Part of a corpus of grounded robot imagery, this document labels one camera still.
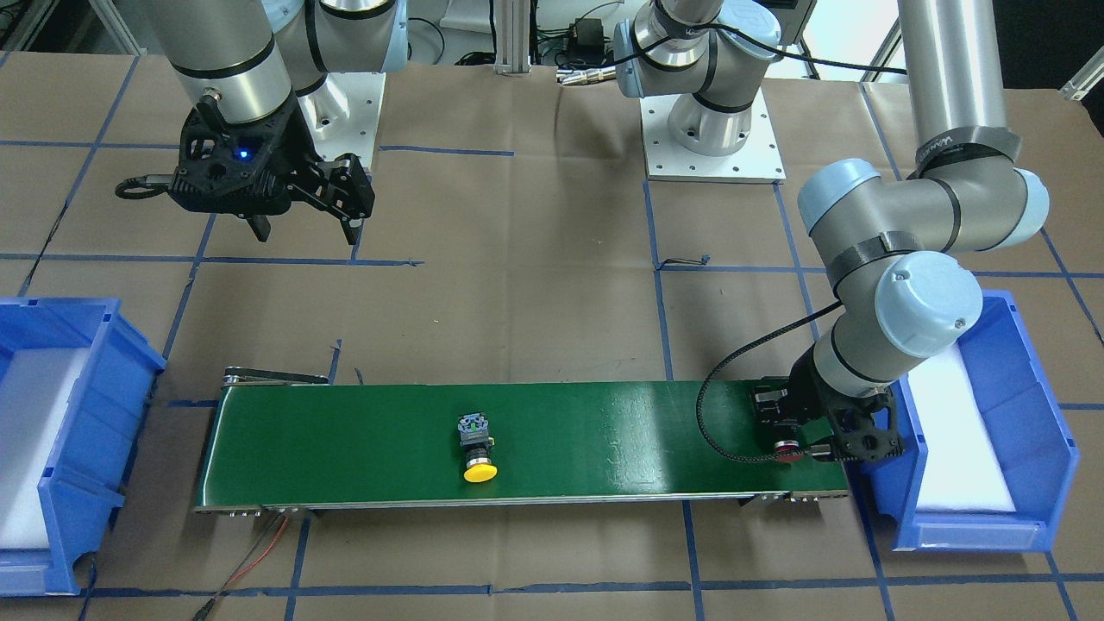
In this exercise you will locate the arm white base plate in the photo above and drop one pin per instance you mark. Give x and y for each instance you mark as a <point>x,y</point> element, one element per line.
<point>686,142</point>
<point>343,114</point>

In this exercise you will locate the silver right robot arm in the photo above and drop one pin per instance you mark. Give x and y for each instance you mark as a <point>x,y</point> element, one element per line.
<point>251,55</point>

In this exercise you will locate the blue bin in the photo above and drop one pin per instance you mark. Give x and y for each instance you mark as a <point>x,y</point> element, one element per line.
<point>1033,445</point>
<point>81,485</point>

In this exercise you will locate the aluminium frame post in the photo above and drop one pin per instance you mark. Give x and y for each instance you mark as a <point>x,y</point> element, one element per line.
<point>512,27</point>

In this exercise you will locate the white foam pad bin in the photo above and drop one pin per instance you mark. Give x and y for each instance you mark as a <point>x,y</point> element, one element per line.
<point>961,471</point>
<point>35,394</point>

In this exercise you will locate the red push button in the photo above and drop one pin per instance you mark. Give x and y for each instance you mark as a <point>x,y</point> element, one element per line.
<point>788,451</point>

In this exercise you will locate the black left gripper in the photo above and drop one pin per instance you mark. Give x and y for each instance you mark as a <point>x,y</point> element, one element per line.
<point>806,391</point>

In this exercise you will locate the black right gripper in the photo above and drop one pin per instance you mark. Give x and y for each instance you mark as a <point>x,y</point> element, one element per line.
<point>291,142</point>

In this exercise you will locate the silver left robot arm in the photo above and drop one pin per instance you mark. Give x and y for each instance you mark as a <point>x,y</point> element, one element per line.
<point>889,248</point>

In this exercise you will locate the yellow push button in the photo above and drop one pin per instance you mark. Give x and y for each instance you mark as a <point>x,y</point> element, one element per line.
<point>476,443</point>

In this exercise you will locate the green conveyor belt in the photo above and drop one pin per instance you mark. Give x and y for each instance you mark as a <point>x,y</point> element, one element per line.
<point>318,447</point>

